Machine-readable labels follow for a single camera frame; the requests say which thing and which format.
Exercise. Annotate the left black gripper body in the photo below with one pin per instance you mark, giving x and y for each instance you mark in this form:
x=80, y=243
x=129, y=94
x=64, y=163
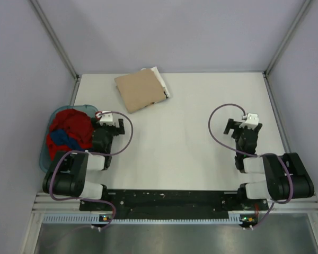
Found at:
x=111, y=130

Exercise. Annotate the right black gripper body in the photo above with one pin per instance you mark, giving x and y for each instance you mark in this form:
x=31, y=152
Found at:
x=237, y=132

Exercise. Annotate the dark red t shirt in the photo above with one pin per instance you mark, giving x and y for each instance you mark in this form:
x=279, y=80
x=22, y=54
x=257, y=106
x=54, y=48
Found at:
x=76, y=124

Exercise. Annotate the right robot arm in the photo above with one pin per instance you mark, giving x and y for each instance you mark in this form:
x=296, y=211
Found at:
x=285, y=175

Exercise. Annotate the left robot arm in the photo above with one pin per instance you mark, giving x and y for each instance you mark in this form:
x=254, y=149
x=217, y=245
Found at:
x=70, y=179

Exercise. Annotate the bright red t shirt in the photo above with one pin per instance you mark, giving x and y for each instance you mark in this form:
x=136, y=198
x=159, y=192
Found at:
x=53, y=148

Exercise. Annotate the teal plastic basket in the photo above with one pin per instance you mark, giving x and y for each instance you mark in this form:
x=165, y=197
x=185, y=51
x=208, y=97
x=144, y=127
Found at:
x=44, y=159

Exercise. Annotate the folded beige t shirt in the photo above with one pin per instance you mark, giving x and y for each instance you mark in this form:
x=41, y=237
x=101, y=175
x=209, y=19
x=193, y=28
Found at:
x=140, y=89

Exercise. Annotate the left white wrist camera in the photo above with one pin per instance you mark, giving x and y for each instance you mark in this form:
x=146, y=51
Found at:
x=104, y=118

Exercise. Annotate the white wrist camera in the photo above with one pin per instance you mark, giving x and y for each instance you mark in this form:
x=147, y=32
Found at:
x=250, y=121
x=104, y=118

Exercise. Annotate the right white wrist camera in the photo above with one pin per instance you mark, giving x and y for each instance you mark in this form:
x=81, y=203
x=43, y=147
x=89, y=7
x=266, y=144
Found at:
x=250, y=121

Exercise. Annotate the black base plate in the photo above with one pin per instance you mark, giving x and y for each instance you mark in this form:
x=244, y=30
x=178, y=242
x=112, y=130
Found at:
x=174, y=204

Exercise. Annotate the right aluminium frame post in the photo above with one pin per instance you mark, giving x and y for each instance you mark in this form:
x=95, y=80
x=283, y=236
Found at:
x=301, y=14

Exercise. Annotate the aluminium frame post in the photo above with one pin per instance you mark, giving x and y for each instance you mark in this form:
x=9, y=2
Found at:
x=53, y=38
x=301, y=14

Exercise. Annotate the grey slotted cable duct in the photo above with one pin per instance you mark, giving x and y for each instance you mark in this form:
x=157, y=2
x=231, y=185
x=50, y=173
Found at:
x=103, y=219

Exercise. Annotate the front aluminium rail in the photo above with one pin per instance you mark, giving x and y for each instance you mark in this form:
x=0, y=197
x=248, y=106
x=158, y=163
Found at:
x=44, y=203

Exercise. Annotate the left aluminium frame post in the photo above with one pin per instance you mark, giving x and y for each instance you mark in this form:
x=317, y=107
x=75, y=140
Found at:
x=53, y=38

